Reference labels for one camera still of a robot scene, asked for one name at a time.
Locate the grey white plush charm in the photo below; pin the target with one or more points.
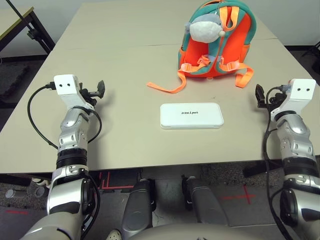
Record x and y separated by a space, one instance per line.
203 30

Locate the grey right robot leg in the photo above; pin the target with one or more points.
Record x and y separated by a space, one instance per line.
205 202

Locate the red tape cross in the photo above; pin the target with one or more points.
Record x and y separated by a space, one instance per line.
247 196

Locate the white dotted foot tip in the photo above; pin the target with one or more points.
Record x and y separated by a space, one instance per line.
114 235

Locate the grey left robot leg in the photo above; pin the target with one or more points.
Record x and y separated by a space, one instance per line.
137 210

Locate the dark grey floor mat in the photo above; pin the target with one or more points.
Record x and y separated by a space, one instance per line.
12 80

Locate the white rectangular pencil case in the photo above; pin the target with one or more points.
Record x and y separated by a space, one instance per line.
191 116

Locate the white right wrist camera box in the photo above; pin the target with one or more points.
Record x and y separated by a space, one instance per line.
301 91

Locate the red tape lines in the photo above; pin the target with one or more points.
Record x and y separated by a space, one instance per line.
107 186

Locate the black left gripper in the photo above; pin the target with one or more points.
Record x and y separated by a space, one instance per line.
90 96

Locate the grey robot leg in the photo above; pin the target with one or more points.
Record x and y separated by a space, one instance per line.
137 210
205 202

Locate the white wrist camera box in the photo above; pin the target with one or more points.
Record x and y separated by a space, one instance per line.
301 91
66 86

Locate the white striped floor object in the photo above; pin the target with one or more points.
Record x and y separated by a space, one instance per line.
41 182

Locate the grey metal cylinder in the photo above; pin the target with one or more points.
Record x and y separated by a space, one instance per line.
10 193

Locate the black table foot bar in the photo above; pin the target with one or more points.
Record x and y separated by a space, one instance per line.
260 168
15 180

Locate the small black clamp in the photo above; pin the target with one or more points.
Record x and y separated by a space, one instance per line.
32 33

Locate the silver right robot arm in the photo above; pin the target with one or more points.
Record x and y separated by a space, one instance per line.
297 147

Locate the orange and teal backpack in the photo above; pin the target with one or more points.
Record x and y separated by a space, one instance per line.
225 57

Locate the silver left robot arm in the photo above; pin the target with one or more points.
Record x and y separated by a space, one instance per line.
67 200

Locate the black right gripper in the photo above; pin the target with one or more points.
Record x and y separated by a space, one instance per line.
273 101

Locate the beige side table black frame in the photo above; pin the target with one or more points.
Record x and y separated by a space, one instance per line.
15 22

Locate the grey robot torso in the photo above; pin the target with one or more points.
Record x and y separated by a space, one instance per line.
190 233

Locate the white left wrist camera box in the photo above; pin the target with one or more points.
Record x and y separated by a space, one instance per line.
66 86

